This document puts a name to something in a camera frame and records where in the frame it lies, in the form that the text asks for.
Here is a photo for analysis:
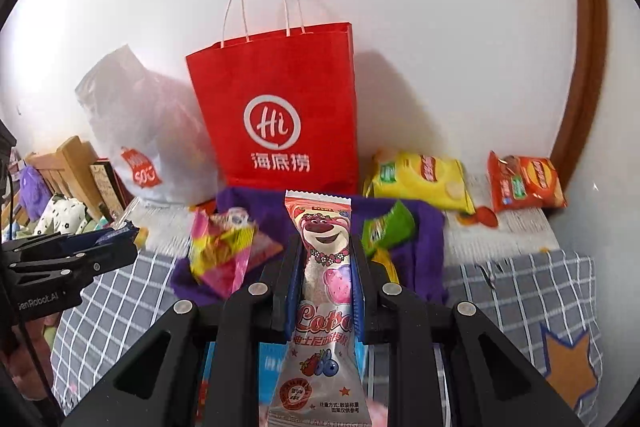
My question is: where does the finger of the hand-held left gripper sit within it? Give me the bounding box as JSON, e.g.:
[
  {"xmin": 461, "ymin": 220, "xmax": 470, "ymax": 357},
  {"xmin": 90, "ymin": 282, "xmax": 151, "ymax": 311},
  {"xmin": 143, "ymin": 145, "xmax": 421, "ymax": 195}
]
[
  {"xmin": 7, "ymin": 242, "xmax": 138, "ymax": 288},
  {"xmin": 0, "ymin": 229, "xmax": 113, "ymax": 265}
]

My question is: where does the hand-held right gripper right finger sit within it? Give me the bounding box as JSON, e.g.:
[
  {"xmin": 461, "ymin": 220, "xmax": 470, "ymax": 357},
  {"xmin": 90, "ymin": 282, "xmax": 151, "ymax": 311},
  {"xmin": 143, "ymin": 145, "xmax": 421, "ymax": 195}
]
[{"xmin": 347, "ymin": 234, "xmax": 583, "ymax": 427}]

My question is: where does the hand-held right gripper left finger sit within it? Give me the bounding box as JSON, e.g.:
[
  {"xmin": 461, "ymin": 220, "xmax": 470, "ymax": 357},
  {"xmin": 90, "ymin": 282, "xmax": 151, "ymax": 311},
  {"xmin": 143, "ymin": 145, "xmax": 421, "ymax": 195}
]
[{"xmin": 60, "ymin": 237, "xmax": 306, "ymax": 427}]

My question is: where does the pink bear print snack packet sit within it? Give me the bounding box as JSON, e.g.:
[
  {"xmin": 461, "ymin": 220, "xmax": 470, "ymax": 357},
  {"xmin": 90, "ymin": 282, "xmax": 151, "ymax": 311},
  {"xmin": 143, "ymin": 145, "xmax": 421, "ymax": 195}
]
[{"xmin": 267, "ymin": 189, "xmax": 373, "ymax": 427}]

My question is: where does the blue snack packet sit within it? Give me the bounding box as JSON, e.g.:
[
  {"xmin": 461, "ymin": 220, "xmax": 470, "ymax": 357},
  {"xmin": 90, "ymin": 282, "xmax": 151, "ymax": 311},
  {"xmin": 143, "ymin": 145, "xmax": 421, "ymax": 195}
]
[{"xmin": 92, "ymin": 221, "xmax": 141, "ymax": 249}]

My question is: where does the green snack packet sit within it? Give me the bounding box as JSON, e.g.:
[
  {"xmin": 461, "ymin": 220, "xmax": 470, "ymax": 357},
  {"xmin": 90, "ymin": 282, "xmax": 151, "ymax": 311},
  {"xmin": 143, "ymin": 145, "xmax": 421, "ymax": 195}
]
[{"xmin": 361, "ymin": 201, "xmax": 417, "ymax": 258}]

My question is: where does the pink and yellow snack packet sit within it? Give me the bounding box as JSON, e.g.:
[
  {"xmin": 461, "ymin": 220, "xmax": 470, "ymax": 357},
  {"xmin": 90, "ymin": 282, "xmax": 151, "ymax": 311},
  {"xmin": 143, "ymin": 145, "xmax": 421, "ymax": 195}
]
[{"xmin": 189, "ymin": 207, "xmax": 283, "ymax": 298}]

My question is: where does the white floral cloth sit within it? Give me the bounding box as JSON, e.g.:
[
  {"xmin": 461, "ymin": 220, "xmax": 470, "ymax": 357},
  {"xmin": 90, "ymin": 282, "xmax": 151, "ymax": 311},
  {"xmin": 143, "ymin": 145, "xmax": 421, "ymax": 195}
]
[{"xmin": 32, "ymin": 196, "xmax": 91, "ymax": 235}]

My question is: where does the purple fabric item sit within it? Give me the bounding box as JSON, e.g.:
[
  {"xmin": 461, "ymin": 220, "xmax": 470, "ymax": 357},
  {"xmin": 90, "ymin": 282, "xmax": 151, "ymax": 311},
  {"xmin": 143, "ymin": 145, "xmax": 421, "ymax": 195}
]
[{"xmin": 20, "ymin": 167, "xmax": 51, "ymax": 218}]

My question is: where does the purple towel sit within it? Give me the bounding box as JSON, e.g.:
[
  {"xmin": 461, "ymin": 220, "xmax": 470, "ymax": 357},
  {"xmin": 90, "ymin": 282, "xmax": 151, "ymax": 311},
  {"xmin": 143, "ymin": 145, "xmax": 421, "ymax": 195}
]
[{"xmin": 170, "ymin": 187, "xmax": 448, "ymax": 308}]

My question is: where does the brown book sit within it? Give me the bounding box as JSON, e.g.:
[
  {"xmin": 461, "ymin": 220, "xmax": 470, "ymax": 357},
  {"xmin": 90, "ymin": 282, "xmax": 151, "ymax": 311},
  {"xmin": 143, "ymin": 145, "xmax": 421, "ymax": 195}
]
[{"xmin": 90, "ymin": 162, "xmax": 133, "ymax": 220}]

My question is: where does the wooden bed headboard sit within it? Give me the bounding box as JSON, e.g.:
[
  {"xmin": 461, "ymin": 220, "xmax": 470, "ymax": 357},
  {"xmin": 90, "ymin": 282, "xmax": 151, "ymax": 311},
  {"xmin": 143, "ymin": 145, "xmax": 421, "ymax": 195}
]
[{"xmin": 25, "ymin": 136, "xmax": 108, "ymax": 220}]

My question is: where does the yellow chip bag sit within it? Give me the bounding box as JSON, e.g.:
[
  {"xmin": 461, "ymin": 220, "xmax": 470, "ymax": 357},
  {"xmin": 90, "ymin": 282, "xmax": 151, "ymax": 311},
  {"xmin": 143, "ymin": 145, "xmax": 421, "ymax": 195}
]
[{"xmin": 362, "ymin": 149, "xmax": 476, "ymax": 215}]

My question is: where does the white plastic bag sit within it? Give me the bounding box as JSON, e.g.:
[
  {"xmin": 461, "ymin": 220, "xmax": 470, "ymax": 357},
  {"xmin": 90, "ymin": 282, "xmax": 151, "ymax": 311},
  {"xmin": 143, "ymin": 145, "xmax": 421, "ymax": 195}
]
[{"xmin": 75, "ymin": 44, "xmax": 226, "ymax": 208}]

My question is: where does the grey checked tablecloth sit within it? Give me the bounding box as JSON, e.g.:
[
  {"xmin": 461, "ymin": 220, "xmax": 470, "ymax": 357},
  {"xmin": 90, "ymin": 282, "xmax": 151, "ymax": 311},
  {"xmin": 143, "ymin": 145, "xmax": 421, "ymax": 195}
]
[{"xmin": 50, "ymin": 247, "xmax": 606, "ymax": 427}]

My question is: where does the red paper bag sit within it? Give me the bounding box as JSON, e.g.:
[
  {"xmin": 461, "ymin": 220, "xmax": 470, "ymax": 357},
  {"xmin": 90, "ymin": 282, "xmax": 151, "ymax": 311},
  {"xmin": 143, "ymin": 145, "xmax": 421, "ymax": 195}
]
[{"xmin": 186, "ymin": 0, "xmax": 361, "ymax": 195}]

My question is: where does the orange chip bag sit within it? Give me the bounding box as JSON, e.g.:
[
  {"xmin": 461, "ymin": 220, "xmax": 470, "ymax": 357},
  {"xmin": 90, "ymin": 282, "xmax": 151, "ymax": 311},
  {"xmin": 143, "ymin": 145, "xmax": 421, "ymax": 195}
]
[{"xmin": 487, "ymin": 150, "xmax": 568, "ymax": 214}]

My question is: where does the brown wooden door frame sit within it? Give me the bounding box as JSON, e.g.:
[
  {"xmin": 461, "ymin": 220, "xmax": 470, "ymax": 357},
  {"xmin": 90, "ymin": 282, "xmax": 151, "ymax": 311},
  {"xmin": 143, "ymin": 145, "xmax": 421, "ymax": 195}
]
[{"xmin": 550, "ymin": 0, "xmax": 608, "ymax": 178}]

